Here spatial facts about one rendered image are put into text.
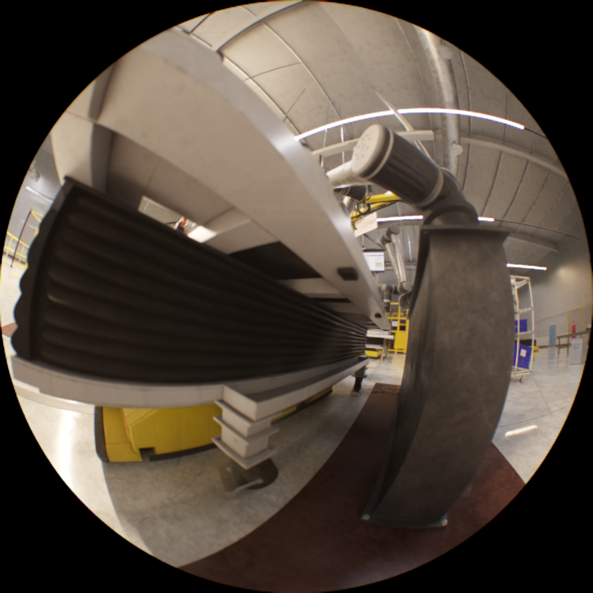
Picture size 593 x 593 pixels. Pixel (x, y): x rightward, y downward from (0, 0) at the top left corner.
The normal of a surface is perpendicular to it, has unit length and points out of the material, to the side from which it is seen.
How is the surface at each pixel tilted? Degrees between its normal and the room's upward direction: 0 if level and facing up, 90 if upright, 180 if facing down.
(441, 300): 90
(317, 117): 176
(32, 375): 90
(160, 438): 90
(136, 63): 180
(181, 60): 90
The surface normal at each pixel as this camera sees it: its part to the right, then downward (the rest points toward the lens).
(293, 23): -0.08, 0.97
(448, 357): -0.55, -0.25
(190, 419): 0.84, 0.01
